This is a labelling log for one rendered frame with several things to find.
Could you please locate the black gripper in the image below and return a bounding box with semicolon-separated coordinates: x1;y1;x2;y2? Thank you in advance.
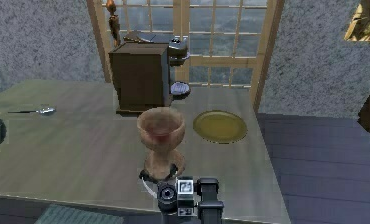
138;162;180;224

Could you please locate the dark brown coffee machine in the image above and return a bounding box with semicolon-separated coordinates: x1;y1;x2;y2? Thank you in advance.
108;30;192;115

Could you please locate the silver spoon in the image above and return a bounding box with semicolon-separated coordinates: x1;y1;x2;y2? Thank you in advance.
7;106;57;117

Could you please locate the dark brown cupboard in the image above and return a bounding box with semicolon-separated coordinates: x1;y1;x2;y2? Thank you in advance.
357;84;370;140

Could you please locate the tan stone goblet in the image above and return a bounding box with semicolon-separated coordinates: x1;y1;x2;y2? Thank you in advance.
136;106;187;181

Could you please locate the wooden framed window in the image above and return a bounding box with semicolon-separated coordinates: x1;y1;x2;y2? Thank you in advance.
85;0;286;113

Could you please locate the grey green chair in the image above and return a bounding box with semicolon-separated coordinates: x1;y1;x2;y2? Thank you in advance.
34;203;126;224

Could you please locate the yellow framed wall picture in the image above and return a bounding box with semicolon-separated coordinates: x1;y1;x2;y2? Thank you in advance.
343;0;370;43

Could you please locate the yellow round plate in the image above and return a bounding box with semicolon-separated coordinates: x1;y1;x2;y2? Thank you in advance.
192;109;248;145

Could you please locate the brown wooden pepper mill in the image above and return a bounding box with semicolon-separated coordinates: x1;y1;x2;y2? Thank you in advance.
105;0;123;48

